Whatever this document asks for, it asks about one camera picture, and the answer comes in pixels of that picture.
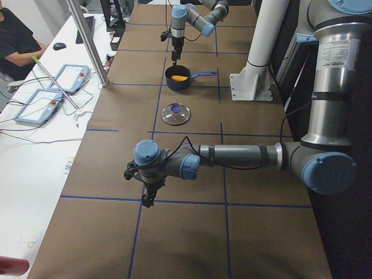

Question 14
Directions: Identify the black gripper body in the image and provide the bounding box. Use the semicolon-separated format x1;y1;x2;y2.
171;37;184;52
139;171;166;191

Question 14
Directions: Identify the yellow corn cob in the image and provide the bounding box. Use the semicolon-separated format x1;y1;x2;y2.
170;75;188;82

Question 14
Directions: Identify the glass pot lid purple knob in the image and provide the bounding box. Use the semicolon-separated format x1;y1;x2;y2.
161;103;191;126

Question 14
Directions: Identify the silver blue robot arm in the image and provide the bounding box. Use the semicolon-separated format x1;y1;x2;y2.
126;5;308;208
166;1;229;65

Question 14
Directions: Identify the purple black saucepan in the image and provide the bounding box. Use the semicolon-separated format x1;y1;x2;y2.
164;65;217;91

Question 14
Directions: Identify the black keyboard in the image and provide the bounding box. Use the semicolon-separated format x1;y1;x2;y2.
75;16;96;45

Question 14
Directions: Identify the blue teach pendant far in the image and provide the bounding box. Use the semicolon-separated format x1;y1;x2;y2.
54;64;90;95

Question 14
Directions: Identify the blue teach pendant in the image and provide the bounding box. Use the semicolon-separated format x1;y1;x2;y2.
14;89;63;125
54;64;90;95

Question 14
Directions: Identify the black computer mouse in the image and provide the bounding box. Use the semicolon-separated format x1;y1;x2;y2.
53;42;66;51

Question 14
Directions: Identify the blue teach pendant near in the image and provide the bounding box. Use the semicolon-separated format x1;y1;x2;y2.
14;89;63;125

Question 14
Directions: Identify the metal rod green tip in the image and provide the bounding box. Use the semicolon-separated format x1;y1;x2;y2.
32;56;80;111

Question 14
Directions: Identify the red cylinder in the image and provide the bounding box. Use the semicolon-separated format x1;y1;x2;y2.
0;256;30;276

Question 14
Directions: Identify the person in black shirt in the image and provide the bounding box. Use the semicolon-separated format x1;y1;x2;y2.
1;7;48;81

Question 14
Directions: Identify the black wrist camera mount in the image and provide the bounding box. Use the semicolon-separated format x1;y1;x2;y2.
123;160;142;181
160;31;172;42

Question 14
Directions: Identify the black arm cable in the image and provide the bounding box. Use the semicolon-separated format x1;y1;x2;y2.
164;0;204;42
165;135;268;171

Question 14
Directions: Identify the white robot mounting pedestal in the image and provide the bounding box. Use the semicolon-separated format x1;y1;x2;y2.
230;0;289;102

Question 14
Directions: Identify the aluminium frame post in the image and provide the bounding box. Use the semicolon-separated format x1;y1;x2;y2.
66;0;109;87

